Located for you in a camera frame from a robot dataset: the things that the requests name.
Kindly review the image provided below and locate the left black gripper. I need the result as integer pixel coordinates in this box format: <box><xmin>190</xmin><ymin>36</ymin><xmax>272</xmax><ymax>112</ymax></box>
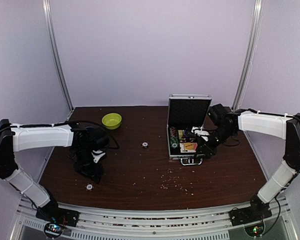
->
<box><xmin>73</xmin><ymin>147</ymin><xmax>105</xmax><ymax>184</ymax></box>

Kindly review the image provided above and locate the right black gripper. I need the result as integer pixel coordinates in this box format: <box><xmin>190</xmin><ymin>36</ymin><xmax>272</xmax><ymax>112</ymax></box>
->
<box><xmin>193</xmin><ymin>125</ymin><xmax>235</xmax><ymax>159</ymax></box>

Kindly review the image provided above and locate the aluminium poker case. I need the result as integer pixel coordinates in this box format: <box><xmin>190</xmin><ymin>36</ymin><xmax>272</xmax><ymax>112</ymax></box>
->
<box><xmin>166</xmin><ymin>94</ymin><xmax>212</xmax><ymax>166</ymax></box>

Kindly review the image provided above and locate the yellow blue card box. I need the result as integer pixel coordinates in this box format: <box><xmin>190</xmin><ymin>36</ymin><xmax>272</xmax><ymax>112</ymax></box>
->
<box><xmin>178</xmin><ymin>129</ymin><xmax>190</xmax><ymax>142</ymax></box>

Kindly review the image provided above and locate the green poker chip front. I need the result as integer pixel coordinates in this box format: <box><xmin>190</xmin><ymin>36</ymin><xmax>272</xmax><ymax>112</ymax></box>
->
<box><xmin>170</xmin><ymin>140</ymin><xmax>179</xmax><ymax>149</ymax></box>

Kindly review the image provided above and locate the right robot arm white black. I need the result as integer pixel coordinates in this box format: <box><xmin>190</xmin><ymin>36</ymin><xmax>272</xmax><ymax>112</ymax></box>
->
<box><xmin>189</xmin><ymin>104</ymin><xmax>300</xmax><ymax>224</ymax></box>

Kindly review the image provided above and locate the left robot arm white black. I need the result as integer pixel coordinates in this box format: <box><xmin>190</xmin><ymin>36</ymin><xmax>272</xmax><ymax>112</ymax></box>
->
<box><xmin>0</xmin><ymin>119</ymin><xmax>113</xmax><ymax>222</ymax></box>

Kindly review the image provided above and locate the green bowl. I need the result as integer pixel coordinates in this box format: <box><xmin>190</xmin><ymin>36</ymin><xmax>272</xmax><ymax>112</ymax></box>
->
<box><xmin>101</xmin><ymin>113</ymin><xmax>122</xmax><ymax>130</ymax></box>

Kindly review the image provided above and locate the card deck in case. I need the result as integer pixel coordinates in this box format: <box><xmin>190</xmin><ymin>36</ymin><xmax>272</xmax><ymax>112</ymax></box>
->
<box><xmin>179</xmin><ymin>142</ymin><xmax>198</xmax><ymax>154</ymax></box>

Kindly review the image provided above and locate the chip row in case left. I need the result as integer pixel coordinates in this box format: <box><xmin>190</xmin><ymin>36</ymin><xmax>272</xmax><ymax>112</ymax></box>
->
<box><xmin>169</xmin><ymin>127</ymin><xmax>178</xmax><ymax>141</ymax></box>

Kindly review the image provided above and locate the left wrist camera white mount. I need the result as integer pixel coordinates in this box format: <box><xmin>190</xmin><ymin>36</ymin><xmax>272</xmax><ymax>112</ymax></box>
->
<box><xmin>91</xmin><ymin>150</ymin><xmax>107</xmax><ymax>164</ymax></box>

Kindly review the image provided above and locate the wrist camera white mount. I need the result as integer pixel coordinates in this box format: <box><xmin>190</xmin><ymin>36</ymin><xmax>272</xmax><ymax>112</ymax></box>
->
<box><xmin>91</xmin><ymin>150</ymin><xmax>107</xmax><ymax>164</ymax></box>
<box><xmin>191</xmin><ymin>126</ymin><xmax>210</xmax><ymax>142</ymax></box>

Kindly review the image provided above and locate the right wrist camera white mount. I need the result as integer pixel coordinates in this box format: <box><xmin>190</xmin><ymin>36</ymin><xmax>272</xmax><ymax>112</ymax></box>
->
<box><xmin>191</xmin><ymin>126</ymin><xmax>210</xmax><ymax>142</ymax></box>

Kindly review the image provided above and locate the front aluminium rail base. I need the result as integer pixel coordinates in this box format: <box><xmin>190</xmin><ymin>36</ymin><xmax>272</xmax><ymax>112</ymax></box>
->
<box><xmin>9</xmin><ymin>196</ymin><xmax>298</xmax><ymax>240</ymax></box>

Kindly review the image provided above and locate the right aluminium frame post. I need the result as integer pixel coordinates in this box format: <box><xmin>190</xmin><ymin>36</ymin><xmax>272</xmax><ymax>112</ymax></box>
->
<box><xmin>232</xmin><ymin>0</ymin><xmax>264</xmax><ymax>110</ymax></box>

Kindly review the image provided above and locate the aluminium frame post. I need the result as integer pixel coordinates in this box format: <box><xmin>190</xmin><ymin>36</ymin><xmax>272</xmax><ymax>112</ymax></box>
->
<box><xmin>42</xmin><ymin>0</ymin><xmax>74</xmax><ymax>112</ymax></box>
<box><xmin>232</xmin><ymin>0</ymin><xmax>264</xmax><ymax>110</ymax></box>

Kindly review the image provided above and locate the left aluminium frame post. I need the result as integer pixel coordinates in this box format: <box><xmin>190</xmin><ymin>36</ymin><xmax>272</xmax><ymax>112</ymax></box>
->
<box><xmin>42</xmin><ymin>0</ymin><xmax>74</xmax><ymax>112</ymax></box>

